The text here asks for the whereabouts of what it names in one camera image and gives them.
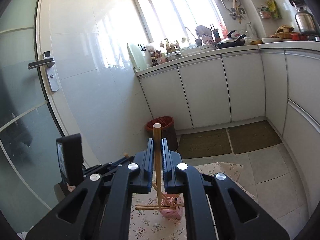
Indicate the green packet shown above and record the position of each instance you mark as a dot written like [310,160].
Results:
[273,8]

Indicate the red pot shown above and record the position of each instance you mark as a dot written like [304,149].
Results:
[298,36]

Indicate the frosted glass door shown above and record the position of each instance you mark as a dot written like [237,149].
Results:
[20,105]

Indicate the light wooden chopstick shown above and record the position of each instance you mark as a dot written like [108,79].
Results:
[127,155]
[157,155]
[145,207]
[155,188]

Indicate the metal tray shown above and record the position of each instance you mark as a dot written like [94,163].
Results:
[173,55]

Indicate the brown floor mat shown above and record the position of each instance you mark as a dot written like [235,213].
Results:
[253,137]
[203,143]

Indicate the stainless steel kettle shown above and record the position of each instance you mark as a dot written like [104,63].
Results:
[305,21]

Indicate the floral tablecloth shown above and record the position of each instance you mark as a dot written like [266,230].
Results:
[155,225]

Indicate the bamboo steamer basket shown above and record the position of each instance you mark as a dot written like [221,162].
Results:
[285,31]

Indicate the grey plastic bag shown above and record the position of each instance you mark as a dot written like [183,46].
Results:
[203,31]

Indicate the pink plastic utensil basket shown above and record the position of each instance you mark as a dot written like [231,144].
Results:
[172,212]

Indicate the white kitchen base cabinets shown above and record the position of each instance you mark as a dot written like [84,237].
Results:
[225,87]

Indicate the dark utensil holder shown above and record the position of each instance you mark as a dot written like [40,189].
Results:
[215,33]

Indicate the small patterned jar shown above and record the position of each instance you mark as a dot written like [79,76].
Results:
[157,57]

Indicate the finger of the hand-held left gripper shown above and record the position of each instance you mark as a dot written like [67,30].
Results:
[110,166]

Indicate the clear glass pitcher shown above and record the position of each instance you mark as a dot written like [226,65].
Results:
[250,31]

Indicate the kitchen window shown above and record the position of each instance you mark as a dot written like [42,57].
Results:
[175,12]

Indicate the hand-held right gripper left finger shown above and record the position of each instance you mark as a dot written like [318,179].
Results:
[150,160]

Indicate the pale green cutting board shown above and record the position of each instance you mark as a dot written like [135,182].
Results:
[136,57]

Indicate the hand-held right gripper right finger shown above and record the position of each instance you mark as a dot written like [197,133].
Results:
[165,160]

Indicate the wicker bin with red bag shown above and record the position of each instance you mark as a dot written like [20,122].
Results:
[165,127]

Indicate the black frying pan with lid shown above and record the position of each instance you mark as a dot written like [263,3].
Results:
[230,42]

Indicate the white plate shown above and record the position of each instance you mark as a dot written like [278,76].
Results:
[268,40]

